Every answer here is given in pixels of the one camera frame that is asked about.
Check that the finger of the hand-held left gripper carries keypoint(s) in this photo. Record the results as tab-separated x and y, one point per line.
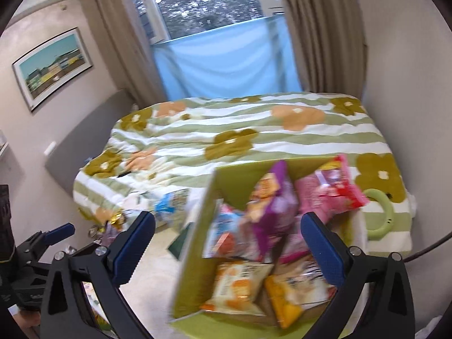
60	233

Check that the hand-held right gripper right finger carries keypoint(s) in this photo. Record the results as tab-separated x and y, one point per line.
323	247

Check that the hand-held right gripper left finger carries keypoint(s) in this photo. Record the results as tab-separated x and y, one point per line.
130	250

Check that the small pink white snack packet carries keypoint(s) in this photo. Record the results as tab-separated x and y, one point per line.
295	250

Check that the gold purple snack packet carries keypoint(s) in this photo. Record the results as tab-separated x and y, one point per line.
114	220

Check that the black white striped snack packet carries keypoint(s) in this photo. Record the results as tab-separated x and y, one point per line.
310	286

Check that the pale blue white snack packet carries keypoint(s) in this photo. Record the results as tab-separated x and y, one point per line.
173	203

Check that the green cardboard box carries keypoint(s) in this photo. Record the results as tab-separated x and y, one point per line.
197	254

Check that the yellow orange snack packet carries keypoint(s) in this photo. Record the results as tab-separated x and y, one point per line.
284	303

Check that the orange white snack packet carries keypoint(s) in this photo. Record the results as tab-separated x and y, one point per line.
236	282

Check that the blue red snack packet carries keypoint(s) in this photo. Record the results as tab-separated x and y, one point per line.
222	233

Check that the dark green phone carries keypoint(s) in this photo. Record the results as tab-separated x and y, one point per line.
180	243

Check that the grey bed headboard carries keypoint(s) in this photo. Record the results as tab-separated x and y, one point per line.
84	137

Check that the black curved lamp pole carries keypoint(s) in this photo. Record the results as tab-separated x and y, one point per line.
430	249

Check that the green striped floral blanket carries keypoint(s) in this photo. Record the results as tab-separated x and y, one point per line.
197	127

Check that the beige curtain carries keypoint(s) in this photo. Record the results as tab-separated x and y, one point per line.
325	35
127	42

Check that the blue window cloth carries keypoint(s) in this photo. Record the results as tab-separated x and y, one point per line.
226	63

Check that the window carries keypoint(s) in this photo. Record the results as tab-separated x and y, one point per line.
204	3

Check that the white wall switch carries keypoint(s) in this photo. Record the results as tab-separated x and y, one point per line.
50	148

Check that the framed houses wall picture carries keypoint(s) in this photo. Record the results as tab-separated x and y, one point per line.
49	67

